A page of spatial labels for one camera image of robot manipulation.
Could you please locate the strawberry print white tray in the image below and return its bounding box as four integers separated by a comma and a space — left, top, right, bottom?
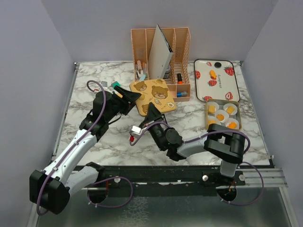
194, 59, 240, 102

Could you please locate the light blue eraser case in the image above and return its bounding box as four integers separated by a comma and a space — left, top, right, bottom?
139, 74, 146, 81

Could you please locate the small oval brown cookie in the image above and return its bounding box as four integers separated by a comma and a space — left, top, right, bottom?
216, 114, 224, 121

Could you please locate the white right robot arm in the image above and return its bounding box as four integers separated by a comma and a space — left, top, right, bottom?
141, 103, 249, 185

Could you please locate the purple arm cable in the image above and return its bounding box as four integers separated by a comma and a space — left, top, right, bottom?
132, 122, 265, 205
36, 80, 134, 216

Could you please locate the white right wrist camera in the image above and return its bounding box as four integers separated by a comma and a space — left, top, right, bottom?
129, 126, 143, 146

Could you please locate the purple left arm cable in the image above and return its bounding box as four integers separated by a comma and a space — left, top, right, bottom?
36, 80, 134, 216

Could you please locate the black orange marker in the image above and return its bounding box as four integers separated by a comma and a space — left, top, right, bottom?
177, 73, 183, 84

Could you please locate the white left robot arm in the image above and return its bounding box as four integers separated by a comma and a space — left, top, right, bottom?
29, 86, 141, 215

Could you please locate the rectangular tan biscuit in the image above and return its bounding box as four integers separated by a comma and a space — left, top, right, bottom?
208, 105, 216, 114

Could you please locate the pink white stapler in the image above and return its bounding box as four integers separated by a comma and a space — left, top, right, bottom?
135, 60, 146, 80

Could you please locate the silver tin lid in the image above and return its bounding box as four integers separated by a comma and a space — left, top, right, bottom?
129, 79, 177, 116

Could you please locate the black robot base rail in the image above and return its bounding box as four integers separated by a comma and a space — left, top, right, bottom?
85, 166, 245, 197

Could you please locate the teal eraser block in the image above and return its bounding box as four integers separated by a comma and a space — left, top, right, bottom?
111, 81, 120, 88

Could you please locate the peach plastic desk organizer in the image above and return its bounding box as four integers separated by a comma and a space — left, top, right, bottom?
131, 26, 191, 102

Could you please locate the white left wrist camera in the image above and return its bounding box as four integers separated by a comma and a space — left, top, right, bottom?
93, 81, 114, 93

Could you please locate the rectangular yellow cracker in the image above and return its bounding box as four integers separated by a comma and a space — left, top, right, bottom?
226, 106, 235, 115

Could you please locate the white paper cupcake liner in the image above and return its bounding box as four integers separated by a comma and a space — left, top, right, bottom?
223, 103, 238, 115
208, 119, 221, 125
207, 102, 220, 114
225, 118, 240, 130
214, 109, 229, 123

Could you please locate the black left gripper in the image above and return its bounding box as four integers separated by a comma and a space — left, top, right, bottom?
106, 86, 142, 122

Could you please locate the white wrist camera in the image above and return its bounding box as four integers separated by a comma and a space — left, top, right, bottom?
93, 81, 114, 93
129, 126, 143, 146

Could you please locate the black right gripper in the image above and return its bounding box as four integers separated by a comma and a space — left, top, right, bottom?
139, 102, 166, 151

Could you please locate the grey folder board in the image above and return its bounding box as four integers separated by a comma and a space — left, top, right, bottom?
148, 24, 174, 79

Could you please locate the orange fish-shaped cookie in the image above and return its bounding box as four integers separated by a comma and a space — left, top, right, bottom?
209, 70, 217, 80
227, 122, 237, 129

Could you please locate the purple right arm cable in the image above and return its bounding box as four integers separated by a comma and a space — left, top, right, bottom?
132, 122, 265, 205

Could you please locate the black round sandwich cookie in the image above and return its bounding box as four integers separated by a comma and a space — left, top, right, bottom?
214, 62, 222, 68

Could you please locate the gold metal cookie tin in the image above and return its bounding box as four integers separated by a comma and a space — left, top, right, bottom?
205, 99, 242, 130

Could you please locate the blue white patterned tin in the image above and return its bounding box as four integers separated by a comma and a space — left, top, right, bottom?
163, 65, 171, 79

